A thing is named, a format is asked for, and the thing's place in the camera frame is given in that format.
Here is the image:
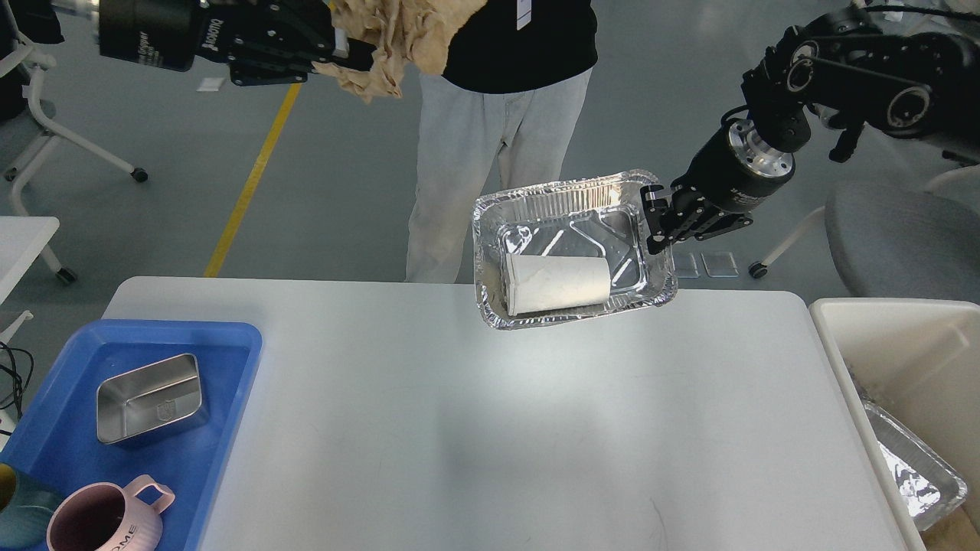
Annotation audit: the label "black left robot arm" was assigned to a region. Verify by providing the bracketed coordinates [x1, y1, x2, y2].
[53, 1, 374, 86]

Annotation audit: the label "clear floor plate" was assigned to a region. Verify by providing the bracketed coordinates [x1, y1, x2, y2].
[673, 253, 701, 279]
[701, 251, 740, 279]

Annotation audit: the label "black cables at left edge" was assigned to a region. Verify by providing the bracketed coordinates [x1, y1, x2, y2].
[0, 342, 35, 420]

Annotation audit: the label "pink ribbed HOME mug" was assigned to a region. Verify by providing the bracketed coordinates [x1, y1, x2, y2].
[46, 474, 175, 550]

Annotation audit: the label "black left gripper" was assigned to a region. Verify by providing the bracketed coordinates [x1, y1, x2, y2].
[98, 1, 377, 87]

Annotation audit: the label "clear floor plate left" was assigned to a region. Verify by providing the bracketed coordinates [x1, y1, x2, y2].
[673, 253, 701, 279]

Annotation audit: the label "beige plastic bin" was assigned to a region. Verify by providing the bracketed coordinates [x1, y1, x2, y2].
[809, 298, 978, 550]

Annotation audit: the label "aluminium foil tray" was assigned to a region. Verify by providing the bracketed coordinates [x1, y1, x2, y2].
[472, 170, 678, 329]

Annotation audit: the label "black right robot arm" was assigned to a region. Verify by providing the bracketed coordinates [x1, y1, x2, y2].
[640, 5, 979, 255]

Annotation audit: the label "brown paper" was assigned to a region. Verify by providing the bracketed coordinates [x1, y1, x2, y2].
[312, 1, 486, 103]

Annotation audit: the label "white side table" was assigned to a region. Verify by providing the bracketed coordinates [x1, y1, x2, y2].
[1, 216, 74, 302]

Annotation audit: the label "blue plastic tray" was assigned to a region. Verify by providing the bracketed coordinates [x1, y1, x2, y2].
[2, 318, 262, 550]

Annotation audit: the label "white paper cup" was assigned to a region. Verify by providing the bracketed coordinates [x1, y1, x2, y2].
[504, 253, 612, 316]

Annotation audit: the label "stainless steel rectangular box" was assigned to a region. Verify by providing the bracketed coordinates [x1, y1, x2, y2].
[96, 353, 210, 448]

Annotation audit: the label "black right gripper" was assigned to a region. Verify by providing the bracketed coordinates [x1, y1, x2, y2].
[640, 119, 795, 256]

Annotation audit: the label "clear floor plate right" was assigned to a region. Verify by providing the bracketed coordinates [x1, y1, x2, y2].
[701, 251, 740, 279]

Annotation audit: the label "person in white trousers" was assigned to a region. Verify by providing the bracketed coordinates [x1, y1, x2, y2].
[405, 1, 598, 283]

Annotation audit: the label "white chair left background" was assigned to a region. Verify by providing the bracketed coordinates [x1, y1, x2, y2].
[2, 31, 149, 217]

